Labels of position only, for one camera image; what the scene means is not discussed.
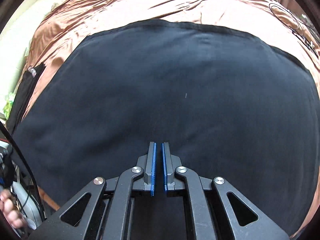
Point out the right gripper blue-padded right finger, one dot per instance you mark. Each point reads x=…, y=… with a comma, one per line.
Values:
x=172, y=185

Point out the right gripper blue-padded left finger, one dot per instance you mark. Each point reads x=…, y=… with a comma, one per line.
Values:
x=147, y=162

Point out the black clothes hangers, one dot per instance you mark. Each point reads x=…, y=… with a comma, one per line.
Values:
x=309, y=44

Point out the black teddy bear t-shirt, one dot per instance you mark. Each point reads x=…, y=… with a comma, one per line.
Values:
x=227, y=103

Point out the stack of folded clothes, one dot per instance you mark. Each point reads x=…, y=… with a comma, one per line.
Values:
x=24, y=92

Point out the orange-brown bed sheet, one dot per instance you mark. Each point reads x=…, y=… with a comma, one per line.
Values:
x=66, y=27

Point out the person's left hand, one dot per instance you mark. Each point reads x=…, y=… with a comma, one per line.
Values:
x=10, y=212

